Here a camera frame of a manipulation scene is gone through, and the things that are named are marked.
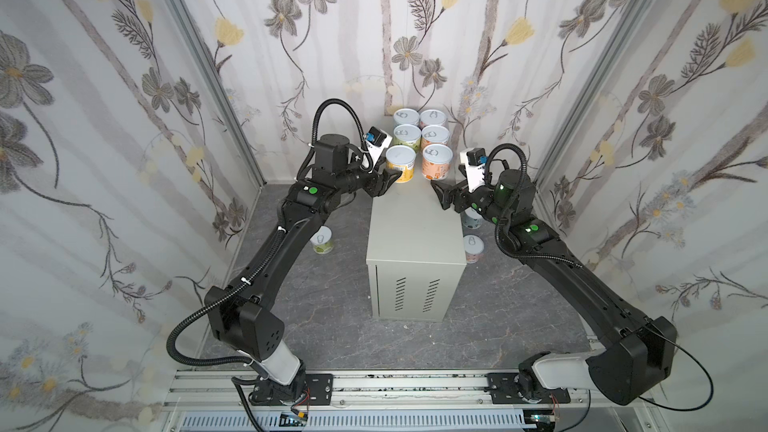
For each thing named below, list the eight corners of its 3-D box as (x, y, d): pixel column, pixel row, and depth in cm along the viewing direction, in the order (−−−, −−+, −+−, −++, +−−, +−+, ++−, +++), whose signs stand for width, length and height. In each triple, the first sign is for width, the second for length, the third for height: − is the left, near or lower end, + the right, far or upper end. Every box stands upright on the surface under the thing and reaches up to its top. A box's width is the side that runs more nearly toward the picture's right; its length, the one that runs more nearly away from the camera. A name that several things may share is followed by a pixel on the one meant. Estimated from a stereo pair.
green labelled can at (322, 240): (314, 251, 102) (310, 240, 97) (325, 236, 107) (322, 224, 101) (327, 257, 101) (324, 245, 95) (338, 241, 105) (335, 229, 100)
